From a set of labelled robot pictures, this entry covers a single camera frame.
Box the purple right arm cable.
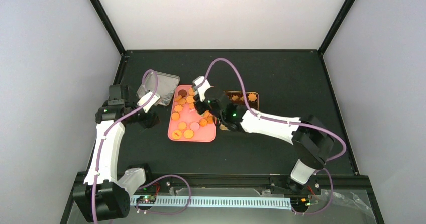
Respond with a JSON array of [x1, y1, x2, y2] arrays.
[[201, 57, 348, 216]]

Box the dark chocolate round cookie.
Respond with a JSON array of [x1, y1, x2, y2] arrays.
[[178, 89, 188, 98]]

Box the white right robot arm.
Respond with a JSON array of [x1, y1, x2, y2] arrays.
[[192, 87, 335, 193]]

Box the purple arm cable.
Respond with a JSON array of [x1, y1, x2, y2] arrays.
[[91, 69, 192, 224], [201, 57, 348, 216]]

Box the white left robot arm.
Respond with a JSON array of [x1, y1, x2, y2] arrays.
[[72, 85, 160, 223]]

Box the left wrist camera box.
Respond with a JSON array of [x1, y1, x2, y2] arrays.
[[137, 91, 161, 113]]

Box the yellow biscuit red cross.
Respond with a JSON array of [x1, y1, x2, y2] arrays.
[[170, 129, 183, 140]]

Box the yellow dotted round biscuit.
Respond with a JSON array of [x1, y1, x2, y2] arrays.
[[183, 129, 194, 139]]

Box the pink plastic tray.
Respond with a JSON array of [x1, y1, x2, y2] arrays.
[[167, 85, 216, 142]]

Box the gold cookie tin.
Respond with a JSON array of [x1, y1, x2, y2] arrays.
[[217, 91, 260, 131]]

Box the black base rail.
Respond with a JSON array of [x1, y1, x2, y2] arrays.
[[74, 172, 322, 196]]

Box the pink sandwich cookie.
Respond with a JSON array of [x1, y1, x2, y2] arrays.
[[189, 122, 200, 131]]

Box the silver metal tin lid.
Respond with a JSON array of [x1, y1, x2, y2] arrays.
[[137, 71, 180, 106]]

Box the white slotted cable duct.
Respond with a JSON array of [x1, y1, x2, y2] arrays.
[[130, 195, 292, 210]]

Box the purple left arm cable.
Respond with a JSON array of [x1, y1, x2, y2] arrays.
[[91, 69, 192, 224]]

